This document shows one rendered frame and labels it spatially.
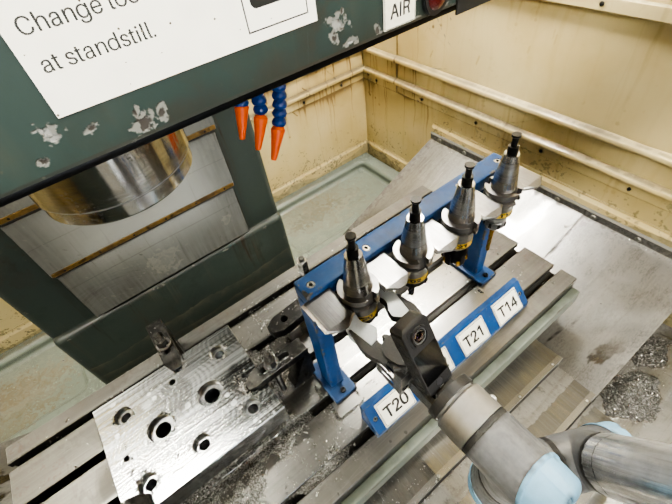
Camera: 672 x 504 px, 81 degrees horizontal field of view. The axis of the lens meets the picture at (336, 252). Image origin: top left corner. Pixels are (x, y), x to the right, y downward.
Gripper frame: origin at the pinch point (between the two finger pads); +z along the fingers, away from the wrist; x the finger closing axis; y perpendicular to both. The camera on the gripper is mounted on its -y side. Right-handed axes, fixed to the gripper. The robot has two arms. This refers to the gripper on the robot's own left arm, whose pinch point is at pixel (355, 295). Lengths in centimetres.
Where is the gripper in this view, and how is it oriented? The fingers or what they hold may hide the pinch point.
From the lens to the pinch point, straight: 60.9
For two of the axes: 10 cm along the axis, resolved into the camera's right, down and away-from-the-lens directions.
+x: 7.9, -5.2, 3.4
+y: 0.8, 6.4, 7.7
